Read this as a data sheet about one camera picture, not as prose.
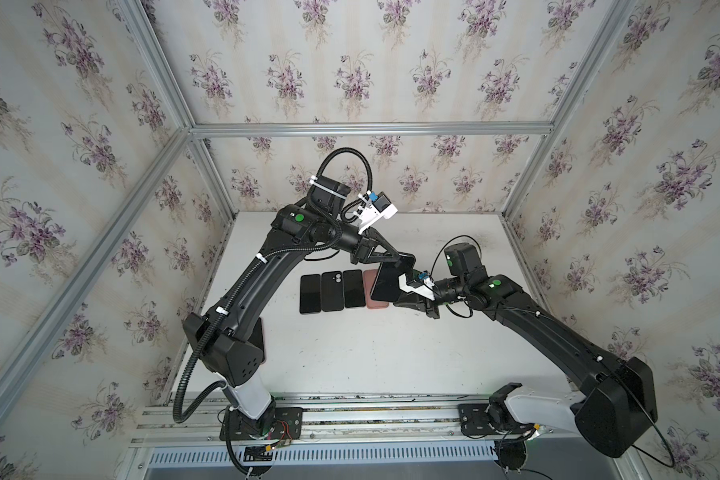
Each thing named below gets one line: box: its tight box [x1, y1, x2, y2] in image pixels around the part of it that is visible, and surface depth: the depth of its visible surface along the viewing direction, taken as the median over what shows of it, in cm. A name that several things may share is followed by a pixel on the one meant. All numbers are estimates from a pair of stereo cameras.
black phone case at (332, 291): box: [321, 271, 344, 312], surface depth 98 cm
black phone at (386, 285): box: [370, 252, 416, 301], surface depth 64 cm
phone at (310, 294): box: [299, 274, 321, 314], surface depth 98 cm
